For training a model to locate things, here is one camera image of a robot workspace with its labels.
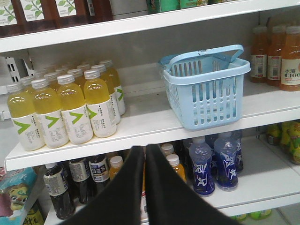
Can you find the pale yellow drink bottle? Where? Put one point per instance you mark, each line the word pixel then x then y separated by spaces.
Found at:
pixel 23 116
pixel 47 108
pixel 74 110
pixel 99 105

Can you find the white metal shelving unit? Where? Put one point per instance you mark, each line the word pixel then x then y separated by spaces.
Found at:
pixel 135 41

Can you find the orange vitamin drink bottle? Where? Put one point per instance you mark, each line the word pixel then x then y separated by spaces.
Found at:
pixel 174 162
pixel 116 163

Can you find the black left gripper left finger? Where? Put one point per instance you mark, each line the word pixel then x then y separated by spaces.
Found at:
pixel 119 203

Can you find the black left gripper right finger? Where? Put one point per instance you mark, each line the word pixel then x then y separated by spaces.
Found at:
pixel 170 200

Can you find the orange C100 juice bottle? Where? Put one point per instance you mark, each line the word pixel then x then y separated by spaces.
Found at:
pixel 274 55
pixel 290 54
pixel 258 63

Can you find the dark tea bottle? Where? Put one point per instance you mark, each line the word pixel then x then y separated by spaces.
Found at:
pixel 99 171
pixel 80 173
pixel 58 189

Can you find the light blue plastic basket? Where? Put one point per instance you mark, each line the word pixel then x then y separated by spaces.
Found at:
pixel 205 88

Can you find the blue sports drink bottle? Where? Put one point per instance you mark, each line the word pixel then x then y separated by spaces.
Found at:
pixel 200 154
pixel 225 150
pixel 237 136

